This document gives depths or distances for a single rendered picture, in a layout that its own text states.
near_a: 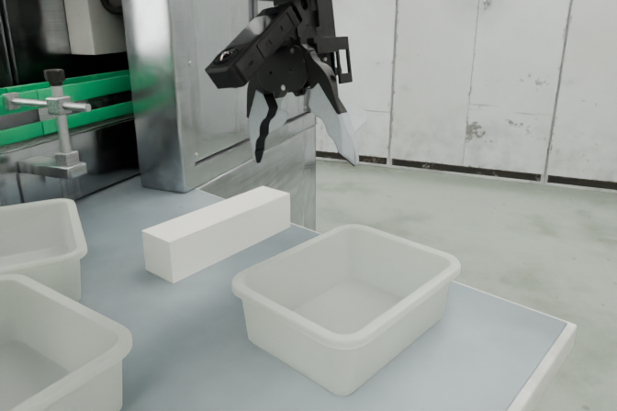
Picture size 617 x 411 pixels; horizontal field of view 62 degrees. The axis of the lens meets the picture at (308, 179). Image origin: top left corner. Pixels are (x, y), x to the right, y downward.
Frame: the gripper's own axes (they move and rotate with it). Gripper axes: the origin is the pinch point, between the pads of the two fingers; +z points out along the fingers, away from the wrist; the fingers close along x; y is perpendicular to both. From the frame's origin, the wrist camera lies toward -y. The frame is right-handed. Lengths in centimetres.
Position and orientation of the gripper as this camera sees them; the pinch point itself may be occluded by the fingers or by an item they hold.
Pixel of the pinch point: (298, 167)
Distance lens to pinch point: 58.2
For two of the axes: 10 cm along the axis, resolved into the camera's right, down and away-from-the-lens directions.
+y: 6.5, -2.3, 7.3
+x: -7.5, -0.4, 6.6
